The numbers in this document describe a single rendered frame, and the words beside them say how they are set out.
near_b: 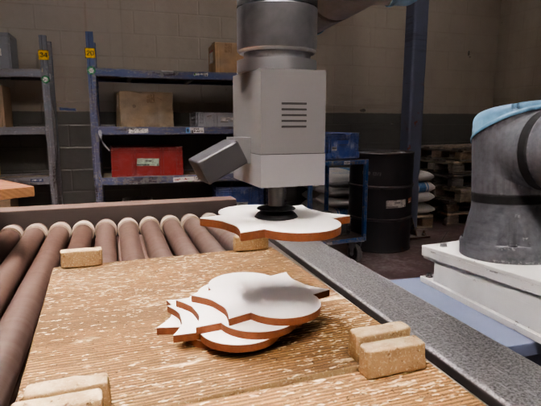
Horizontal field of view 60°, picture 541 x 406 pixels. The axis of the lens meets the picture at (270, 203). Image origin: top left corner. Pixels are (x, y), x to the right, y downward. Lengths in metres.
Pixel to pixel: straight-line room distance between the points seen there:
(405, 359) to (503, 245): 0.37
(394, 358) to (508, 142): 0.42
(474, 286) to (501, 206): 0.13
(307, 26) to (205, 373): 0.32
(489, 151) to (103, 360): 0.59
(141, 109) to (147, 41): 0.92
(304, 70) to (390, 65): 5.69
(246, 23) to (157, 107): 4.20
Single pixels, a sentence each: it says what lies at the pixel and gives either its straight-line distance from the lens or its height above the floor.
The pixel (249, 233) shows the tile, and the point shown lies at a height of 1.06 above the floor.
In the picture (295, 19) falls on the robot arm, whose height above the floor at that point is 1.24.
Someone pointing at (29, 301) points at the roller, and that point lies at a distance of 0.71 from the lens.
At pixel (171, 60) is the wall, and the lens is 5.24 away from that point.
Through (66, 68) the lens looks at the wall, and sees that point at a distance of 5.22.
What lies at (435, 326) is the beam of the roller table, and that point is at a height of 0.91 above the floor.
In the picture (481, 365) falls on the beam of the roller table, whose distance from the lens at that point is 0.53.
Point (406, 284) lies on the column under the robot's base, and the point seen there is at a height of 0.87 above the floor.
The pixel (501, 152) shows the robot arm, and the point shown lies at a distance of 0.76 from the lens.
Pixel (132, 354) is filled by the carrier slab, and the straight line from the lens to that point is 0.48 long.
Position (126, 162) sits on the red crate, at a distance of 4.53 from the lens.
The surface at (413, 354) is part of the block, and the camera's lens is 0.45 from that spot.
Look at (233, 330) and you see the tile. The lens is 0.46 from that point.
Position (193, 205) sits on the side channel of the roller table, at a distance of 1.22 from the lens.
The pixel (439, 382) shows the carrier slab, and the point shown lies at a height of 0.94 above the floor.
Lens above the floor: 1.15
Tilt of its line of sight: 10 degrees down
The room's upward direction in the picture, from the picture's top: straight up
